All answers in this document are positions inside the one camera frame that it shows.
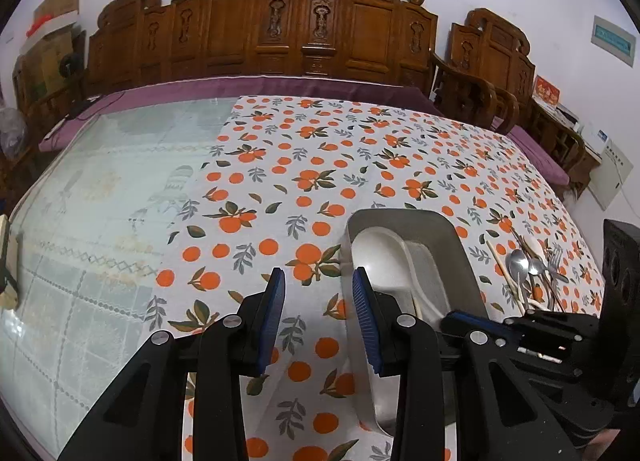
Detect wooden side table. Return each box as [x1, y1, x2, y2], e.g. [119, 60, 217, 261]
[530, 96, 601, 194]

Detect stack of cardboard boxes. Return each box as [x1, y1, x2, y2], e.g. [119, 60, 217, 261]
[12, 0, 85, 109]

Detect red box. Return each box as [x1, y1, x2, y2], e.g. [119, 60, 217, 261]
[534, 75, 560, 104]

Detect metal fork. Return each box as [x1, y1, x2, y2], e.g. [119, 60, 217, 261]
[544, 243, 571, 312]

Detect white box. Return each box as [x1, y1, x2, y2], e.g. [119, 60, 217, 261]
[582, 126, 635, 214]

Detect orange print tablecloth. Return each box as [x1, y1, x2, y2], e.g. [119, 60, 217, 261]
[142, 95, 608, 461]

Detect grey wall panel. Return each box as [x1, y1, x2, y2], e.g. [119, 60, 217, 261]
[591, 15, 636, 67]

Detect purple sofa cushion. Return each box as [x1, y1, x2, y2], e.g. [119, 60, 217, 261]
[39, 77, 446, 152]

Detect carved wooden sofa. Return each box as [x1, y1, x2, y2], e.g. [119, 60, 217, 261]
[82, 0, 443, 102]

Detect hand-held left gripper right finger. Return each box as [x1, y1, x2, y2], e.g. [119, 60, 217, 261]
[351, 266, 583, 461]

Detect black cable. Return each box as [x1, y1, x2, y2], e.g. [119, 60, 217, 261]
[75, 90, 126, 111]

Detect carved wooden armchair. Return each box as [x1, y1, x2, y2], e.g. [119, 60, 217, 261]
[430, 8, 538, 134]

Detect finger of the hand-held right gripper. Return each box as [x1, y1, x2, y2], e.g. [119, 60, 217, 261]
[440, 310, 519, 346]
[502, 313, 557, 340]

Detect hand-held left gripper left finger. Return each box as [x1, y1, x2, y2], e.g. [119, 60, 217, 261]
[57, 267, 287, 461]

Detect clear plastic bag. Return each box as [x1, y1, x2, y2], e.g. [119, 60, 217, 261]
[0, 108, 28, 159]

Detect purple armchair cushion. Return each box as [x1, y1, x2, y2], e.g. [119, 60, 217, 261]
[492, 116, 571, 187]

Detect metal tray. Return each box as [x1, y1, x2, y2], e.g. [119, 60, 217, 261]
[339, 208, 493, 437]

